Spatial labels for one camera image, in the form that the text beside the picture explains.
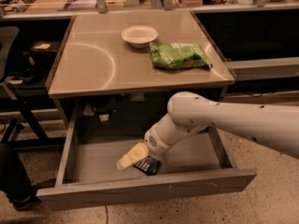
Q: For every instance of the grey open drawer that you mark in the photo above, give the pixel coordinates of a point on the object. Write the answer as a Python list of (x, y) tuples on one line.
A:
[(88, 175)]

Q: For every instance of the green chip bag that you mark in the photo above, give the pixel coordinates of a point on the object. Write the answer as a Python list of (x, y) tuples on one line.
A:
[(178, 56)]

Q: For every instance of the black office chair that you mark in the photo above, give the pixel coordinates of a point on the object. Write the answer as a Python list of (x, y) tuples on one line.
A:
[(7, 38)]

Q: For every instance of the grey counter cabinet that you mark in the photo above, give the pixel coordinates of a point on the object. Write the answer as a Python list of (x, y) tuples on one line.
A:
[(95, 59)]

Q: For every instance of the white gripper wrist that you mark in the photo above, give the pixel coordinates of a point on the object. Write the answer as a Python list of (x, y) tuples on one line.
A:
[(154, 142)]

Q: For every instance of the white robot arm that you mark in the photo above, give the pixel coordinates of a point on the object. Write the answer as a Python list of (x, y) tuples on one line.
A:
[(272, 126)]

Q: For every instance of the black box with label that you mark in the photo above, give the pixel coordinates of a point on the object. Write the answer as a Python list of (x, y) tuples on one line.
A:
[(45, 49)]

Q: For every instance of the dark object lower left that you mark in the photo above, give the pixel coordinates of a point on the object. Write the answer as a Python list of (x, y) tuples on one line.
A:
[(14, 181)]

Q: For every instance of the dark blue rxbar wrapper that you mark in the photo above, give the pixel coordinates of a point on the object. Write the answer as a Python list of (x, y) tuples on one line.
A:
[(149, 166)]

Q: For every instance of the white paper bowl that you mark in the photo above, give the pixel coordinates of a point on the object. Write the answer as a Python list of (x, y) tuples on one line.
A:
[(139, 36)]

